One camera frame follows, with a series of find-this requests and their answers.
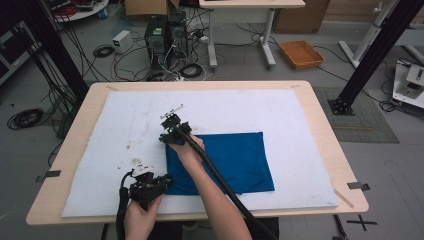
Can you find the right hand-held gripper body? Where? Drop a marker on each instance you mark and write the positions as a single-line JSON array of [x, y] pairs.
[[173, 124]]

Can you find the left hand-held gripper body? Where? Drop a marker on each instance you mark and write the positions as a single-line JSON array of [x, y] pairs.
[[145, 190]]

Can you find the blue t-shirt with white print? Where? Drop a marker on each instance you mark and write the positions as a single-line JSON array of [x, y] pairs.
[[240, 160]]

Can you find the person's right hand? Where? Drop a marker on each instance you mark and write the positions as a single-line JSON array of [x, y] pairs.
[[186, 153]]

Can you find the person's left hand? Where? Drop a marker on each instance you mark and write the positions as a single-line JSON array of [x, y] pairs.
[[140, 220]]

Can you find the person's legs in dark trousers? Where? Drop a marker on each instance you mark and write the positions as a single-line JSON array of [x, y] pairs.
[[166, 232]]

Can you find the white power strip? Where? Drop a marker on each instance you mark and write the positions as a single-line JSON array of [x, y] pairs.
[[181, 79]]

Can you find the white foam mat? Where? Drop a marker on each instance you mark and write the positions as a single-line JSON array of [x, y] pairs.
[[233, 106]]

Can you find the large black computer tower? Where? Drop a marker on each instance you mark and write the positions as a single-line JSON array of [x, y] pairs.
[[155, 41]]

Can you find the small black computer tower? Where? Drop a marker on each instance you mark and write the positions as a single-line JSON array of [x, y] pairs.
[[177, 35]]

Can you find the black tape strip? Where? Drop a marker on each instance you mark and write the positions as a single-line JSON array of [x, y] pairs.
[[358, 186], [51, 174]]

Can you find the white power supply box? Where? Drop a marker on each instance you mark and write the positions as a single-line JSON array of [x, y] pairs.
[[122, 41]]

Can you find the small cardboard box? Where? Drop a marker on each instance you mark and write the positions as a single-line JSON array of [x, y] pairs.
[[146, 7]]

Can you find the round white table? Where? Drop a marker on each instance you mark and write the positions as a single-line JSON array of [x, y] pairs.
[[86, 11]]

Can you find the white-legged desk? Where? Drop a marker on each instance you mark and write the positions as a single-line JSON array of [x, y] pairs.
[[250, 3]]

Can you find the orange tray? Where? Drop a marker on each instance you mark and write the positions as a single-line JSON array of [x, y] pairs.
[[301, 54]]

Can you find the large cardboard box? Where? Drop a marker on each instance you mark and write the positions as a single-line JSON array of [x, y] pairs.
[[300, 16]]

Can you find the grey shelf unit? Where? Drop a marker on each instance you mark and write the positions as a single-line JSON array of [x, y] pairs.
[[15, 53]]

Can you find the thin wooden stick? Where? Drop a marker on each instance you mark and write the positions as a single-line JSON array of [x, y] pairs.
[[344, 198]]

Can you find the grey floor mat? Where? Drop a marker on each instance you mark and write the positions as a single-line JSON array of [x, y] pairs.
[[363, 123]]

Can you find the black tape cross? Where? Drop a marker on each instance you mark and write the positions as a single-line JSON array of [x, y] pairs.
[[361, 222]]

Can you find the white metal stand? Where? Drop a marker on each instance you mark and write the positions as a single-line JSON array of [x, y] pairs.
[[366, 38]]

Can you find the white electronic device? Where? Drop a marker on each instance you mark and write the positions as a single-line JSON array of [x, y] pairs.
[[411, 83]]

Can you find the black metal frame post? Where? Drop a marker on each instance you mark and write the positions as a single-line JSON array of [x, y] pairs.
[[376, 50], [50, 43]]

